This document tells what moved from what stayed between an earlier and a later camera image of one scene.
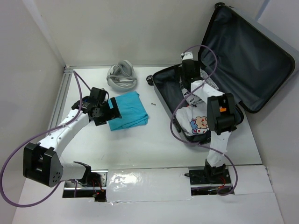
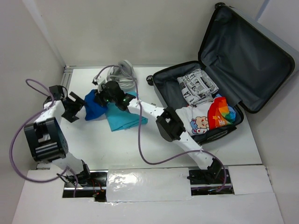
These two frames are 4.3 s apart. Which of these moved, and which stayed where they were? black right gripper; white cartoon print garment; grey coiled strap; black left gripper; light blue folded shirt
Moved: black right gripper; black left gripper
Stayed: grey coiled strap; light blue folded shirt; white cartoon print garment
